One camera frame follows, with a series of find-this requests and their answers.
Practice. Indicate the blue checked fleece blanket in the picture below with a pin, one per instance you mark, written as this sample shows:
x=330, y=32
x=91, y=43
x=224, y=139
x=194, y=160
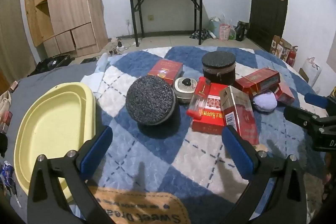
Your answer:
x=157, y=161

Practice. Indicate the dark cloth pile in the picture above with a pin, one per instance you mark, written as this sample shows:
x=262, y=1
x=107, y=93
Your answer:
x=200, y=35

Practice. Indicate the red pack with clear sleeve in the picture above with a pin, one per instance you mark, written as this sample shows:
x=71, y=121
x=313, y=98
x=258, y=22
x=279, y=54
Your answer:
x=198, y=103

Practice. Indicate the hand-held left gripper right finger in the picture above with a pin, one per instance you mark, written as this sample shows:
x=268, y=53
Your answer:
x=237, y=153

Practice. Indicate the tall black foam cylinder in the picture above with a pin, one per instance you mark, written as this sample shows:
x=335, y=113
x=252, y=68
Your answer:
x=219, y=71

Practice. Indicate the pale yellow plastic basin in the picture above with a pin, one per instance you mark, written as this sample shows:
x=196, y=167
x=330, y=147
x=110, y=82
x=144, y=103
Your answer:
x=52, y=129

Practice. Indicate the short black foam disc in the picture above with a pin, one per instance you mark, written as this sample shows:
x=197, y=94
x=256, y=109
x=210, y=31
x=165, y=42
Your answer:
x=149, y=98

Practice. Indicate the white paper bag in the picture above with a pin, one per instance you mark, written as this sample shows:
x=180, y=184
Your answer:
x=312, y=71

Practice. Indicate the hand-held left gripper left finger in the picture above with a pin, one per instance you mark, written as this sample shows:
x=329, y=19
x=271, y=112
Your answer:
x=97, y=150

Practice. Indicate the printed cardboard box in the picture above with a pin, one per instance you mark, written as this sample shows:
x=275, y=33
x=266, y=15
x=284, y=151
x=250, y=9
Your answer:
x=278, y=47

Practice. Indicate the wooden wardrobe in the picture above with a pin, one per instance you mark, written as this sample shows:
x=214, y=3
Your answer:
x=71, y=3

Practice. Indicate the small red box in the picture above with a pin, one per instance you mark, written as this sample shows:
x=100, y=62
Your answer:
x=284, y=95

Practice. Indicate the small brown box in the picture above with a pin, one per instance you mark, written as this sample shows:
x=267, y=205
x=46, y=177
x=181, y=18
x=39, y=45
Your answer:
x=14, y=85

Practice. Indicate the white plastic bag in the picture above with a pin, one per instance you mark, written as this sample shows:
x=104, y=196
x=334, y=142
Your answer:
x=215, y=26

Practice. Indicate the red carton box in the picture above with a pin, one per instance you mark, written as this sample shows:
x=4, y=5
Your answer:
x=244, y=121
x=257, y=81
x=168, y=67

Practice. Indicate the black case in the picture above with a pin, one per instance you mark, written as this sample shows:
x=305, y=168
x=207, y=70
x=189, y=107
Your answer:
x=52, y=64

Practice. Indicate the red fire extinguisher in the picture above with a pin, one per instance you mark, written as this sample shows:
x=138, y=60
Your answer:
x=290, y=57

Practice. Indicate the small tin with heart knob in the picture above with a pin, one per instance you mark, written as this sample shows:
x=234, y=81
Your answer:
x=183, y=94

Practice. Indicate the wall socket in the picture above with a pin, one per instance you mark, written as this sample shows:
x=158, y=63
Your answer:
x=150, y=18

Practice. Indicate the red cigarette pack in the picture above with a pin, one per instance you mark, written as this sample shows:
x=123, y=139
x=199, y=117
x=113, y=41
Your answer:
x=6, y=121

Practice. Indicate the lavender plush ball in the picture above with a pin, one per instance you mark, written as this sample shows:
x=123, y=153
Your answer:
x=265, y=102

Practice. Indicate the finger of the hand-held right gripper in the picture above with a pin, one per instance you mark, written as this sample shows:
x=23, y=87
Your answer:
x=316, y=100
x=302, y=116

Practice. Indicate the green plastic bag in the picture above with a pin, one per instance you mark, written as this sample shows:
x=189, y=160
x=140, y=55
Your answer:
x=232, y=34

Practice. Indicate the large red box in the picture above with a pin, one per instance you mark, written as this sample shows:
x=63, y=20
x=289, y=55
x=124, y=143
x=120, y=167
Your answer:
x=212, y=121

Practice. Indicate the beige cloth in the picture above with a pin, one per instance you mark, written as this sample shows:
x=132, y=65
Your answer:
x=5, y=103

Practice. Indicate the dark brown door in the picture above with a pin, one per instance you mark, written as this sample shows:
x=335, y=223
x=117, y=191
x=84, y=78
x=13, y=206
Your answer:
x=265, y=3

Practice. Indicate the pink packet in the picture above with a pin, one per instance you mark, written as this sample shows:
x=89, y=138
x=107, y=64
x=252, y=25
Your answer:
x=224, y=32

